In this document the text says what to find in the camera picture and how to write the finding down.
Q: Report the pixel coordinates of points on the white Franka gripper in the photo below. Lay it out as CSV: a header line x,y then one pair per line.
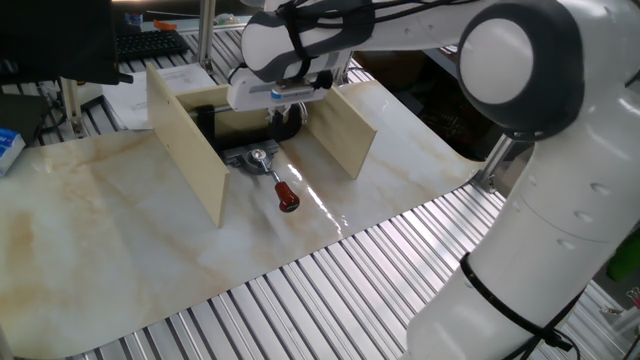
x,y
245,97

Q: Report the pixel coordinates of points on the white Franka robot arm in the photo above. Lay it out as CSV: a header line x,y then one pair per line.
x,y
550,250

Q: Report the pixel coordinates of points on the grey metal lever base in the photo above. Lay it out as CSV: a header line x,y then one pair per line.
x,y
235,159

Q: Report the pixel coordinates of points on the black C-clamp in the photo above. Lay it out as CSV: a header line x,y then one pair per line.
x,y
206,127

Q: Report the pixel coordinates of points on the red knob metal lever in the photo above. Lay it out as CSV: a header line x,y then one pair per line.
x,y
287,196

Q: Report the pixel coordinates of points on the brown cardboard box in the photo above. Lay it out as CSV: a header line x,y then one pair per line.
x,y
395,70

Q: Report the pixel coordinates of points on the small orange item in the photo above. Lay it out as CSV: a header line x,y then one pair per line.
x,y
165,25

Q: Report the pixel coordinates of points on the black keyboard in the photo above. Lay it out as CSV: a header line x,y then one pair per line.
x,y
150,45

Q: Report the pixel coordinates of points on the white paper sheet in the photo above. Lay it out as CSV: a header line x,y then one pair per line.
x,y
125,100

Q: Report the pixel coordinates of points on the small blue can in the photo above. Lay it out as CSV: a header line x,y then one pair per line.
x,y
134,20

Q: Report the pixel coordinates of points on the marble pattern mat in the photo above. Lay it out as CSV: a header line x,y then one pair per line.
x,y
100,225

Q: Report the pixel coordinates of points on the black monitor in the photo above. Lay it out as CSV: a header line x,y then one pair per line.
x,y
50,35

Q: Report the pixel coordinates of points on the black flat pad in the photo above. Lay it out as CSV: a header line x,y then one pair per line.
x,y
20,115

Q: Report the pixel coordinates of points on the blue white box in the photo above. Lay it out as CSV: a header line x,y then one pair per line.
x,y
10,150

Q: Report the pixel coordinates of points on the green plastic object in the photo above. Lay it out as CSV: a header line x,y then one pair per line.
x,y
627,262

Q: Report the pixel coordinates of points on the silver camera with blue sticker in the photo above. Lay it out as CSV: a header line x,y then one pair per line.
x,y
300,92

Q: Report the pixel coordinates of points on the beige wooden board frame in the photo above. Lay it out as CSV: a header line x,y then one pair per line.
x,y
190,150

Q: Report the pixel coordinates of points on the aluminium profile post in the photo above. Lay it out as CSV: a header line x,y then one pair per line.
x,y
206,30
70,100
492,165

